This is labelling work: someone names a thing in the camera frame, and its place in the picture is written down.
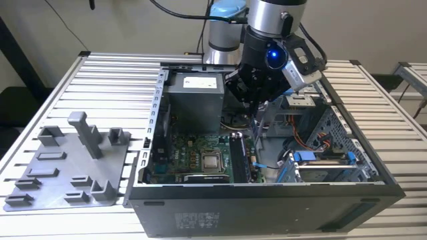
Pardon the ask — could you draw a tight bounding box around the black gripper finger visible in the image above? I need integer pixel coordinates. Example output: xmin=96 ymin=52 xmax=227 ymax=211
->
xmin=223 ymin=65 xmax=256 ymax=113
xmin=252 ymin=72 xmax=292 ymax=113

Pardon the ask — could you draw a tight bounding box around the grey metal drive cage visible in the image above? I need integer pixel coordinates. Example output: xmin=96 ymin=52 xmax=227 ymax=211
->
xmin=256 ymin=84 xmax=334 ymax=138

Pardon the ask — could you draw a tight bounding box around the grey power supply unit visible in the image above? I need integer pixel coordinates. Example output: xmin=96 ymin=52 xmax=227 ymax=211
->
xmin=164 ymin=72 xmax=226 ymax=133

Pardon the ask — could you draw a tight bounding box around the green motherboard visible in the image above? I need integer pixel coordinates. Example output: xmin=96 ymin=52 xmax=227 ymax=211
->
xmin=148 ymin=132 xmax=267 ymax=185

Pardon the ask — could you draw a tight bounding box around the CPU socket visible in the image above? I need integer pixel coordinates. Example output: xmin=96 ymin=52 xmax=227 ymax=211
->
xmin=198 ymin=149 xmax=228 ymax=174

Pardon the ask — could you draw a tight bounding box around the blue disk carrier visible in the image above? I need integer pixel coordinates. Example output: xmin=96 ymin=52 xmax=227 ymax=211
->
xmin=278 ymin=149 xmax=367 ymax=184

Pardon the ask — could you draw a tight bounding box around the CPU with silver top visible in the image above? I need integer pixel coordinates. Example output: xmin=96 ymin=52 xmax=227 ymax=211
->
xmin=202 ymin=155 xmax=224 ymax=169

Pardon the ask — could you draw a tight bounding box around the black chair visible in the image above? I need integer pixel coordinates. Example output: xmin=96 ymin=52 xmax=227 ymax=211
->
xmin=370 ymin=73 xmax=407 ymax=95

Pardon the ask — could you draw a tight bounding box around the silver hard disk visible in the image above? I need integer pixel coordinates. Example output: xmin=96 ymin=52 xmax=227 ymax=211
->
xmin=298 ymin=159 xmax=347 ymax=183

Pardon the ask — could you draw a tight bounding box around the black graphics card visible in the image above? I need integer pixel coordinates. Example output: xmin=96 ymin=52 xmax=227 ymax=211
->
xmin=175 ymin=173 xmax=231 ymax=185

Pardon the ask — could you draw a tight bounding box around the neighbouring metal slat table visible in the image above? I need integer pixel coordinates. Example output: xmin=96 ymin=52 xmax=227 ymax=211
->
xmin=392 ymin=61 xmax=427 ymax=101

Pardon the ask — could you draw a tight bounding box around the black PC case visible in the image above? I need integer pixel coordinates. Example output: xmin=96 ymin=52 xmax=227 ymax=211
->
xmin=122 ymin=61 xmax=407 ymax=238

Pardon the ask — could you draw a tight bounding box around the grey parts rack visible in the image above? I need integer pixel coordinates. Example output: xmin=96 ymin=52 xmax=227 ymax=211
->
xmin=1 ymin=112 xmax=140 ymax=212

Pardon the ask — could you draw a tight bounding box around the black camera bracket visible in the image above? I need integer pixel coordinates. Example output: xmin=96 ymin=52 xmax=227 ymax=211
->
xmin=283 ymin=36 xmax=323 ymax=75

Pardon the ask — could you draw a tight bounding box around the yellow wire bundle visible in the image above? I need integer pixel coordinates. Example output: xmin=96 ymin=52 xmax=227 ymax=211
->
xmin=220 ymin=112 xmax=255 ymax=131

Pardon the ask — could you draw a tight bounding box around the orange wire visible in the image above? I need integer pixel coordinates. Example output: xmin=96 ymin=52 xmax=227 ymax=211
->
xmin=290 ymin=113 xmax=332 ymax=152

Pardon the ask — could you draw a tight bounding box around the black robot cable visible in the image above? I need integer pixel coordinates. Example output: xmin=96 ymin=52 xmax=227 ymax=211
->
xmin=148 ymin=0 xmax=250 ymax=55

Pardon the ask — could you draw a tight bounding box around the blue tabbed black wire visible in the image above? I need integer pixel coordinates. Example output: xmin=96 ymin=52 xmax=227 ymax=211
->
xmin=252 ymin=159 xmax=291 ymax=171

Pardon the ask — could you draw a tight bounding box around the thin black wall cable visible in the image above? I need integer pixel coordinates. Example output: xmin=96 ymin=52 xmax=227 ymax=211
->
xmin=44 ymin=0 xmax=88 ymax=53

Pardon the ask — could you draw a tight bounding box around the black frame post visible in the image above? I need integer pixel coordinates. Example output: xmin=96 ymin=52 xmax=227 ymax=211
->
xmin=0 ymin=16 xmax=47 ymax=101

